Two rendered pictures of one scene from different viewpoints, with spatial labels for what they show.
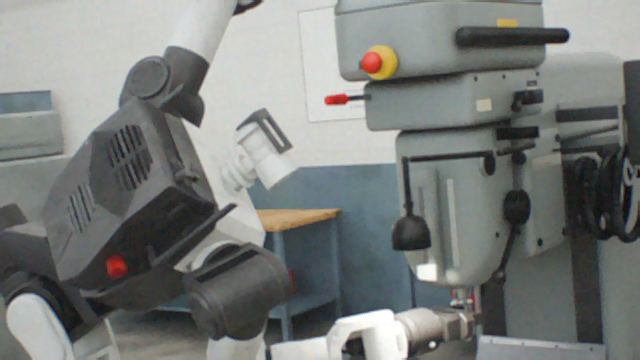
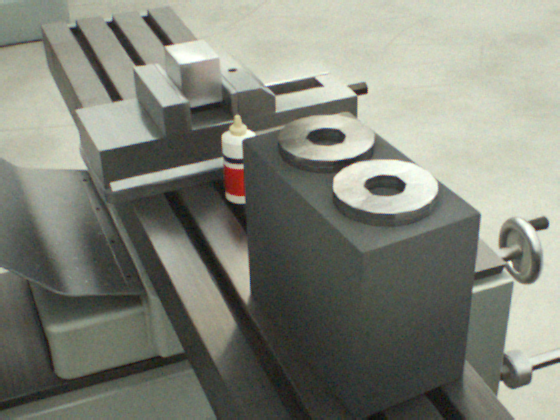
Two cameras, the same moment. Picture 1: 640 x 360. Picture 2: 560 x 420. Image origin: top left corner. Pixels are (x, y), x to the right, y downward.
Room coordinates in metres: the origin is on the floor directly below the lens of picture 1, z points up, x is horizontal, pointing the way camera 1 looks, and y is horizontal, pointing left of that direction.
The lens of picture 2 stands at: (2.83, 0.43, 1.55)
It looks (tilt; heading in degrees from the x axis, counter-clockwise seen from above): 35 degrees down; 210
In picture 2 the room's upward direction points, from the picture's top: straight up
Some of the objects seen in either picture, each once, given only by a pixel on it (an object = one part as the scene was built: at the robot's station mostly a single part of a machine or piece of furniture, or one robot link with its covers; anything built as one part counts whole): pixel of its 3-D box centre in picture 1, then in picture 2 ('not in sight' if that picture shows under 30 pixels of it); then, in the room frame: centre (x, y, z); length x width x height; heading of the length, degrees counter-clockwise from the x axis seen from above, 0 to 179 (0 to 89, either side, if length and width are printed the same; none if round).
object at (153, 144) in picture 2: not in sight; (218, 111); (1.92, -0.25, 0.99); 0.35 x 0.15 x 0.11; 146
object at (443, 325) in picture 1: (432, 329); not in sight; (1.89, -0.19, 1.23); 0.13 x 0.12 x 0.10; 40
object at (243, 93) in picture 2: not in sight; (236, 83); (1.90, -0.24, 1.02); 0.12 x 0.06 x 0.04; 56
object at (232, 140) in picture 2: not in sight; (239, 156); (2.01, -0.16, 0.99); 0.04 x 0.04 x 0.11
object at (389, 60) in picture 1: (380, 62); not in sight; (1.77, -0.13, 1.76); 0.06 x 0.02 x 0.06; 54
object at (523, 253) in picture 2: not in sight; (502, 255); (1.55, 0.03, 0.63); 0.16 x 0.12 x 0.12; 144
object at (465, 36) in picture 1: (516, 36); not in sight; (1.89, -0.40, 1.79); 0.45 x 0.04 x 0.04; 144
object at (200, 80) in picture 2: not in sight; (193, 73); (1.95, -0.27, 1.05); 0.06 x 0.05 x 0.06; 56
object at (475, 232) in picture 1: (455, 203); not in sight; (1.95, -0.27, 1.47); 0.21 x 0.19 x 0.32; 54
